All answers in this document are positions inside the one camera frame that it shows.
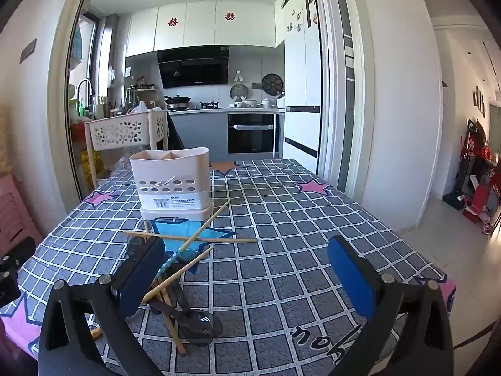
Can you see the beige textured cushion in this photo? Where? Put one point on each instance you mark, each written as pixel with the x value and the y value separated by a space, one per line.
pixel 4 145

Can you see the white upper kitchen cabinets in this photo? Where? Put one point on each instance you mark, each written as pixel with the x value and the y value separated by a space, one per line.
pixel 199 27

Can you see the black wall decoration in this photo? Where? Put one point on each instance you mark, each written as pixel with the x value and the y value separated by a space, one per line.
pixel 478 102

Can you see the black kitchen faucet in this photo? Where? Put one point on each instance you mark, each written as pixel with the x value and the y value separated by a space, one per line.
pixel 83 80

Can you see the black garment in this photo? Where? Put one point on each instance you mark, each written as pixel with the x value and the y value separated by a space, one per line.
pixel 174 131

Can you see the white plastic bag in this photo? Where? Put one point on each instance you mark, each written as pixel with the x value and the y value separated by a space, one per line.
pixel 139 107

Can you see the small round wall rack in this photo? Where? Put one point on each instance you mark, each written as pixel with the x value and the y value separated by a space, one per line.
pixel 238 92

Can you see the white plastic utensil holder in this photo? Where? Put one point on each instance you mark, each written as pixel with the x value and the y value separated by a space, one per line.
pixel 172 172

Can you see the yellow oil bottle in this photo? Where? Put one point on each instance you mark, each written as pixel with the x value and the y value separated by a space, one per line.
pixel 96 162

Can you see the gas stove burner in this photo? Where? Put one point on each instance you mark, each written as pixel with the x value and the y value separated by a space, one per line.
pixel 209 105

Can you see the grey wall switch plate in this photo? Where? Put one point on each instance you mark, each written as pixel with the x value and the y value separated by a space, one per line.
pixel 28 50

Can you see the black wok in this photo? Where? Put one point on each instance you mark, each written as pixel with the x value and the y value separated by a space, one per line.
pixel 178 101

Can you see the red and black appliance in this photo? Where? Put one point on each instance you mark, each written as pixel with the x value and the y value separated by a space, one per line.
pixel 475 172

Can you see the white refrigerator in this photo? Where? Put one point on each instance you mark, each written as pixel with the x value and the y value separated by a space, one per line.
pixel 303 78

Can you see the black built-in oven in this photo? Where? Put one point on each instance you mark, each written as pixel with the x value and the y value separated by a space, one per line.
pixel 252 137

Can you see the red paper door decoration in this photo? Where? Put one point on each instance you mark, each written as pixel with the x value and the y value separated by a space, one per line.
pixel 171 22
pixel 230 16

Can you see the white kettle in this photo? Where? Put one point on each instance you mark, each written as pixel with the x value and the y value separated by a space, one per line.
pixel 267 103

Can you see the white cooking pot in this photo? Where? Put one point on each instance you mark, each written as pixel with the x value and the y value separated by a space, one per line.
pixel 246 104

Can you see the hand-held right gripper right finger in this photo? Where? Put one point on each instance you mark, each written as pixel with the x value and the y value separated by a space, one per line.
pixel 348 278

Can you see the pink plastic chair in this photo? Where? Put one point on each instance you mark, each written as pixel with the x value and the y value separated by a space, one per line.
pixel 15 211

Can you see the grey checked star tablecloth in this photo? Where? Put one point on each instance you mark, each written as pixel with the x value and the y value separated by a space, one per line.
pixel 293 243

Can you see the dark translucent plastic spoon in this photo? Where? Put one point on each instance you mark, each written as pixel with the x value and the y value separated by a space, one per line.
pixel 172 312
pixel 203 323

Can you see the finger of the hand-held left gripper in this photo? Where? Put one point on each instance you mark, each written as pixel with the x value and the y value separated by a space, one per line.
pixel 17 250
pixel 8 288

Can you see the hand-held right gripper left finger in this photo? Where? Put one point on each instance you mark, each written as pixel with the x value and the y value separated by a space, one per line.
pixel 137 278

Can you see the white perforated storage cart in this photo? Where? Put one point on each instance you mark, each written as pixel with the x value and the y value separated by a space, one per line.
pixel 125 129

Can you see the black range hood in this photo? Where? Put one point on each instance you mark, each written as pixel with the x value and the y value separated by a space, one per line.
pixel 193 68

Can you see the large round wall rack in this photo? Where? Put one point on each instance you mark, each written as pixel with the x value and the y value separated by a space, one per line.
pixel 273 83

